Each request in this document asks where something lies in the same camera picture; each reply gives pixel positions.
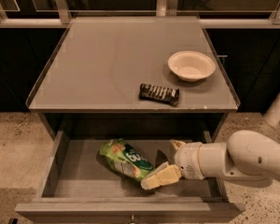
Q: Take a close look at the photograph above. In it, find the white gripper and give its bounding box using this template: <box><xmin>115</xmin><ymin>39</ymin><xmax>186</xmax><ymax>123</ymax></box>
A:
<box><xmin>141</xmin><ymin>140</ymin><xmax>205</xmax><ymax>189</ymax></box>

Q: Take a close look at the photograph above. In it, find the green rice chip bag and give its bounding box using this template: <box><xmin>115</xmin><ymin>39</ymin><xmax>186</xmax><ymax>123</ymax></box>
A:
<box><xmin>99</xmin><ymin>139</ymin><xmax>155</xmax><ymax>182</ymax></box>

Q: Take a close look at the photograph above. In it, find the white paper bowl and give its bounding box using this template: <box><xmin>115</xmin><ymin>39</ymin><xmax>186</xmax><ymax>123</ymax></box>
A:
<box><xmin>168</xmin><ymin>51</ymin><xmax>216</xmax><ymax>82</ymax></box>

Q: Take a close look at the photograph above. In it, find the metal railing frame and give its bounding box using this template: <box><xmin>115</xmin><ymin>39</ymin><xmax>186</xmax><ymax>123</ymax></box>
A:
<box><xmin>0</xmin><ymin>0</ymin><xmax>280</xmax><ymax>29</ymax></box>

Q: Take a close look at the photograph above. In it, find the grey cabinet with counter top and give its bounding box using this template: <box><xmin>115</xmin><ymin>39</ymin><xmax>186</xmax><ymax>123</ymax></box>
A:
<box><xmin>27</xmin><ymin>17</ymin><xmax>239</xmax><ymax>139</ymax></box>

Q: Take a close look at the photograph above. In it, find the dark wrapped snack bar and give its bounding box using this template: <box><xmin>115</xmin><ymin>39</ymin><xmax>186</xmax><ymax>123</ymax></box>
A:
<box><xmin>139</xmin><ymin>83</ymin><xmax>179</xmax><ymax>106</ymax></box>

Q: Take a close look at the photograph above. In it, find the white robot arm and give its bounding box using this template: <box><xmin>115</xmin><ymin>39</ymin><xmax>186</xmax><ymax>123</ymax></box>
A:
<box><xmin>141</xmin><ymin>130</ymin><xmax>280</xmax><ymax>189</ymax></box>

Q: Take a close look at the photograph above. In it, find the open grey top drawer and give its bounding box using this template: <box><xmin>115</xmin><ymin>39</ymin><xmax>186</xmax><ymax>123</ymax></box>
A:
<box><xmin>16</xmin><ymin>131</ymin><xmax>245</xmax><ymax>224</ymax></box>

